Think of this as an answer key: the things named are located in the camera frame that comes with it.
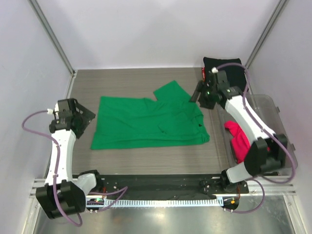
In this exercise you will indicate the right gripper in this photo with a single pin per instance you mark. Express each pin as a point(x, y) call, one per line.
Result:
point(204, 104)

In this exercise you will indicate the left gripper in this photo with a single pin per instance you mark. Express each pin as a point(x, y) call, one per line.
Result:
point(86, 115)

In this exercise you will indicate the green t shirt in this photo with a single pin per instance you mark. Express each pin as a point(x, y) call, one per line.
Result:
point(170, 119)

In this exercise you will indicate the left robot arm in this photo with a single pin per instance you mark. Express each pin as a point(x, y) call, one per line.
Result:
point(61, 194)

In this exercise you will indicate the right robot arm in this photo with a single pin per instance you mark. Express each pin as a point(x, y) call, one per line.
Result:
point(267, 149)

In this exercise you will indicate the black folded t shirt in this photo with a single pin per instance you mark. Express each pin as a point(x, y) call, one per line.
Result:
point(235, 74)

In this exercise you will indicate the pink t shirt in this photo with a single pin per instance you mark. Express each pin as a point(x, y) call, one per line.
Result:
point(239, 142)

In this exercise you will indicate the clear plastic bin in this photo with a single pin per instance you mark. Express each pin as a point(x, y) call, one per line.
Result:
point(264, 107)

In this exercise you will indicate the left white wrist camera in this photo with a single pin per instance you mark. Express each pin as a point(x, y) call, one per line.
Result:
point(56, 111)

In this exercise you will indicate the white slotted cable duct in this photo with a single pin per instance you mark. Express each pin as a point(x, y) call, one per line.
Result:
point(102, 203)

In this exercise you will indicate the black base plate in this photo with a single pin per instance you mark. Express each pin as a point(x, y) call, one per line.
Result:
point(169, 178)

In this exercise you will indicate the right aluminium frame post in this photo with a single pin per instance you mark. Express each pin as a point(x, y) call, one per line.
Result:
point(279, 8)

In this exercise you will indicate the aluminium frame post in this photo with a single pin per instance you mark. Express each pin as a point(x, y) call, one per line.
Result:
point(279, 8)
point(50, 33)

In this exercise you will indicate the left aluminium frame post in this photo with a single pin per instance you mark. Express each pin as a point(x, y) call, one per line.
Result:
point(50, 33)

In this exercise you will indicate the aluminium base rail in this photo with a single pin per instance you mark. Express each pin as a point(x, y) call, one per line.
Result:
point(273, 186)

